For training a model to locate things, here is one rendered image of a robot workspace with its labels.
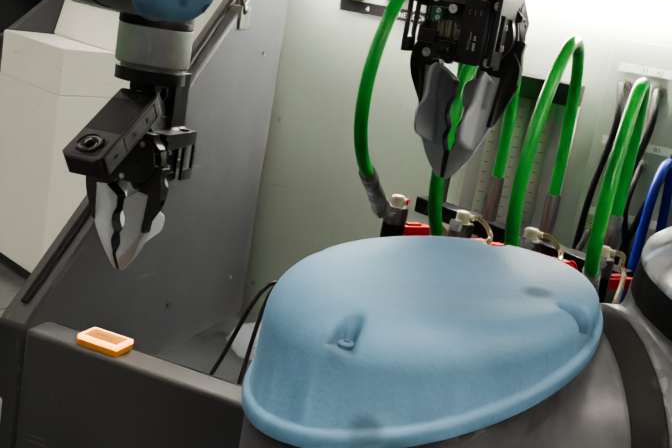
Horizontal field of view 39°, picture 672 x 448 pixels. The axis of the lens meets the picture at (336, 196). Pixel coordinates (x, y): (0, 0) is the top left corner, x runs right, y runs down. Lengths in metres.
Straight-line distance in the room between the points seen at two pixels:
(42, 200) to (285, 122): 2.47
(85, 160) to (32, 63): 3.03
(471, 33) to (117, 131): 0.37
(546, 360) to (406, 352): 0.04
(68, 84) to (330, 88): 2.40
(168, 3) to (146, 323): 0.62
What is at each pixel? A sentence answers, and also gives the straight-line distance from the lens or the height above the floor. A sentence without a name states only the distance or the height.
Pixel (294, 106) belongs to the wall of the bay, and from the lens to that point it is 1.45.
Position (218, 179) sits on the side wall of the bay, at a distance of 1.36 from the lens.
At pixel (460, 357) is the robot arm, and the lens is 0.28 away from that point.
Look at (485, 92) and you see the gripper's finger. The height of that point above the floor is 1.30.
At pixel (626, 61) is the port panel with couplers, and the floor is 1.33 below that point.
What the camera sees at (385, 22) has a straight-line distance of 0.94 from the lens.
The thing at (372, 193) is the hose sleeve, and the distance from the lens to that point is 1.01.
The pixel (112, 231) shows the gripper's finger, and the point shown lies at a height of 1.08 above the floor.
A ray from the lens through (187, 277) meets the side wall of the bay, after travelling 1.35.
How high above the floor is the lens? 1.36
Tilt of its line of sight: 12 degrees down
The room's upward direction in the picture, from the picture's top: 10 degrees clockwise
